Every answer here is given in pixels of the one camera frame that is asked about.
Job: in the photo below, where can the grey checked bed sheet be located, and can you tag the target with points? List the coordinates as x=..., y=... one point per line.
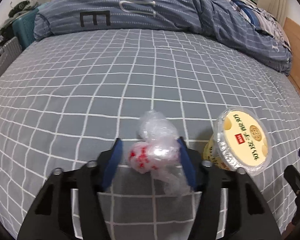
x=67, y=98

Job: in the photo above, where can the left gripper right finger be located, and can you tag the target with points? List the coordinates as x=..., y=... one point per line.
x=248, y=215

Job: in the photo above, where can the teal suitcase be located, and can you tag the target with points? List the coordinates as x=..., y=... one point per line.
x=23, y=27

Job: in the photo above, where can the blue striped duvet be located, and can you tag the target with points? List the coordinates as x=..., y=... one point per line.
x=213, y=18

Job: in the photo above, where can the grey suitcase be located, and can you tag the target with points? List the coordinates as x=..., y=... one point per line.
x=9, y=52

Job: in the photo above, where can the wooden headboard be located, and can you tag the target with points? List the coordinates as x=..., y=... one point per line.
x=292, y=29

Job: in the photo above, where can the yellow yogurt cup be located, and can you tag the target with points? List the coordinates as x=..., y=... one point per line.
x=239, y=139

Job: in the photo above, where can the white red plastic bag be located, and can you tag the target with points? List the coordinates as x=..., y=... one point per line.
x=158, y=153

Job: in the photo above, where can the patterned pillow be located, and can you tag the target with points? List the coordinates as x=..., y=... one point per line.
x=263, y=21

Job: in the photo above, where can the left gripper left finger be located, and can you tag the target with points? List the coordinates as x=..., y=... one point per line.
x=50, y=215

